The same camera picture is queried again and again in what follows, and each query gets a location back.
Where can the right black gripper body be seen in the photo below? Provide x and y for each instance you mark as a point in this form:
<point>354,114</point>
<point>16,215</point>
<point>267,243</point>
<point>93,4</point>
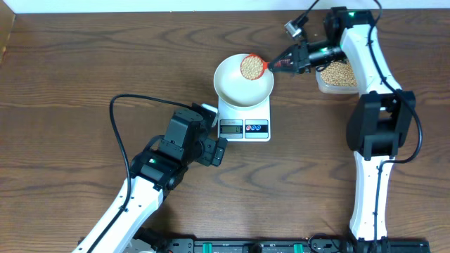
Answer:
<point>301,53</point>

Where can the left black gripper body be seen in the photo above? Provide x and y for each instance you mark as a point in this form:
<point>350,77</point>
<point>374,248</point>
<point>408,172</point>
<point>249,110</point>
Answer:
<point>202,152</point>

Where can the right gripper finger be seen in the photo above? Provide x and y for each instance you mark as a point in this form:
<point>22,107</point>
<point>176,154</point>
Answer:
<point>284,59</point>
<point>286,69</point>

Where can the red plastic measuring scoop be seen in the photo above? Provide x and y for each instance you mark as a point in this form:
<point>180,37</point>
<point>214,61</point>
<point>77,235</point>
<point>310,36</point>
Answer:
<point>253,67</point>

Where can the white digital kitchen scale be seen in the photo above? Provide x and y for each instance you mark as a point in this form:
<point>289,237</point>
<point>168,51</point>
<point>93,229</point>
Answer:
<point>237,124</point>

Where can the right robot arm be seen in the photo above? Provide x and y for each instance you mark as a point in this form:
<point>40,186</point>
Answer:
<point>380,121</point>

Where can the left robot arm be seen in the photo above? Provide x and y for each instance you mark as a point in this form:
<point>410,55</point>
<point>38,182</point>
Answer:
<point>154,172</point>

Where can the white ceramic bowl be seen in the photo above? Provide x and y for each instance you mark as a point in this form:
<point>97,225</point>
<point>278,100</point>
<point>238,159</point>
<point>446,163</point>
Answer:
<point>233,88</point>

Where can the soybeans in container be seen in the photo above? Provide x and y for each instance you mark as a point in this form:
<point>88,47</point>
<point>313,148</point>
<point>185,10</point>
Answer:
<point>338,74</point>

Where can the clear plastic container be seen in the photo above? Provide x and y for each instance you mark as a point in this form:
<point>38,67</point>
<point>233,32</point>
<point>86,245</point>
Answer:
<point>326,88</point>

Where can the cardboard panel at left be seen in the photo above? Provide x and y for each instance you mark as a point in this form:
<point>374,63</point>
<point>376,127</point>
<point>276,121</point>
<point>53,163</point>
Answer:
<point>7,19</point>

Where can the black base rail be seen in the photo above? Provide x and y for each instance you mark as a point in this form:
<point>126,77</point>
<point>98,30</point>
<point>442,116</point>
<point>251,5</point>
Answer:
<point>185,245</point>

